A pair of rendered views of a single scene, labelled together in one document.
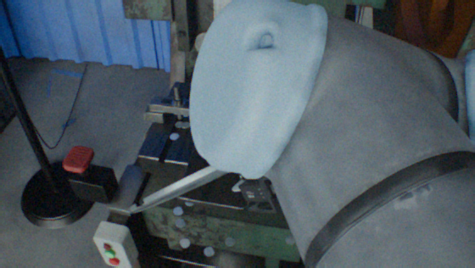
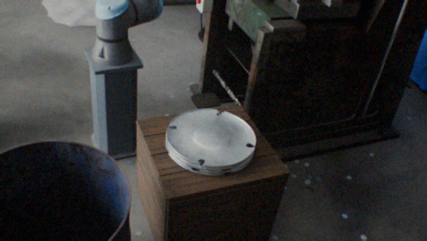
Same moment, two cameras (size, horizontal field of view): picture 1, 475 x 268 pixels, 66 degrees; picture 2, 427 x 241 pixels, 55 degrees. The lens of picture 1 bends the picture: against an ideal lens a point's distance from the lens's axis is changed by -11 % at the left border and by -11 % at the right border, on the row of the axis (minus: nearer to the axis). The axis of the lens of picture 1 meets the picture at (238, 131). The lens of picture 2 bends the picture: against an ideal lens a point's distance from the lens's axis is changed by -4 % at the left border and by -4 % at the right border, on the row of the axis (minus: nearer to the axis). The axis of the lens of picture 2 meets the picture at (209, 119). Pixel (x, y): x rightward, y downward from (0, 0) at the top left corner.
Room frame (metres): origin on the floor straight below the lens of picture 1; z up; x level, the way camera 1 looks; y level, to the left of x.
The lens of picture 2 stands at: (-0.58, -1.23, 1.26)
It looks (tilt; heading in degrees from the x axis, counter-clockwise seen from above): 37 degrees down; 52
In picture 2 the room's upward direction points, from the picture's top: 8 degrees clockwise
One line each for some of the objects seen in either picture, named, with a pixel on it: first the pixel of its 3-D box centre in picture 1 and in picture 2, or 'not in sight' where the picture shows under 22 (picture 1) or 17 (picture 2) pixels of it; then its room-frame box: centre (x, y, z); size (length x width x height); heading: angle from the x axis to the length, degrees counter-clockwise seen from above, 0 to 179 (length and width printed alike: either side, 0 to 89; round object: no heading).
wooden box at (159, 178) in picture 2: not in sight; (204, 182); (0.09, -0.38, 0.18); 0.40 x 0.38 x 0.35; 168
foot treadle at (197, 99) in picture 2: not in sight; (251, 98); (0.62, 0.02, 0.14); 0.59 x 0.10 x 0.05; 168
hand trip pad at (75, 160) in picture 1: (81, 167); not in sight; (0.59, 0.36, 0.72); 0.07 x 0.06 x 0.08; 168
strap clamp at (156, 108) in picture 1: (175, 102); not in sight; (0.79, 0.16, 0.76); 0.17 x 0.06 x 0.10; 78
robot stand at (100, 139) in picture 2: not in sight; (113, 104); (-0.03, 0.12, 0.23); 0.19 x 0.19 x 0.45; 82
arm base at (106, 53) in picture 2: not in sight; (112, 44); (-0.03, 0.12, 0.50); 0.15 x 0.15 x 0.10
